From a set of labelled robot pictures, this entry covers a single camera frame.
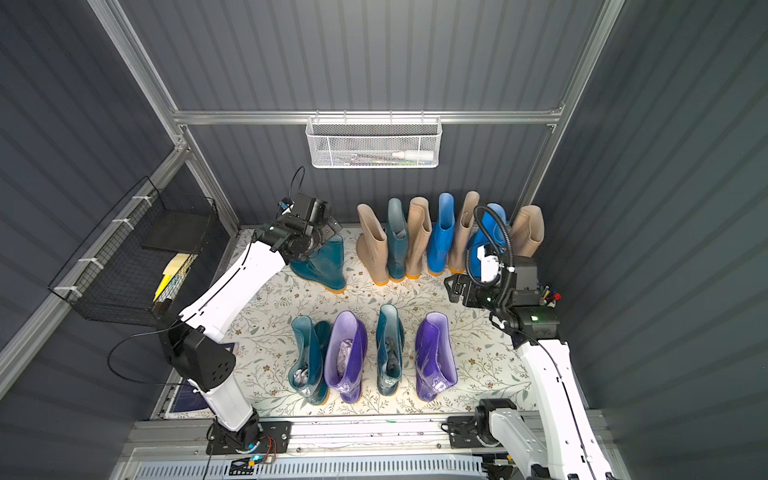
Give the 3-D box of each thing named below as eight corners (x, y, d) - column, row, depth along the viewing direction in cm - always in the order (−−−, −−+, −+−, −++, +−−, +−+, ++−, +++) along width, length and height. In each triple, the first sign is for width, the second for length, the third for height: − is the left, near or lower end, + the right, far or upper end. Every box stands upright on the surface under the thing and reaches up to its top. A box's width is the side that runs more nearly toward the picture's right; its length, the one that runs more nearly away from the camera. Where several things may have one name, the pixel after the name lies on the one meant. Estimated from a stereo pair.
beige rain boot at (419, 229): (406, 283, 105) (410, 231, 85) (405, 250, 115) (408, 196, 94) (424, 283, 105) (432, 231, 85) (421, 250, 115) (428, 196, 94)
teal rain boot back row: (387, 289, 104) (386, 237, 83) (387, 252, 114) (386, 198, 94) (405, 289, 104) (409, 237, 83) (404, 252, 114) (407, 198, 94)
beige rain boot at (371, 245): (371, 295, 102) (366, 245, 82) (358, 258, 113) (351, 205, 92) (390, 290, 104) (389, 239, 83) (375, 254, 114) (371, 200, 94)
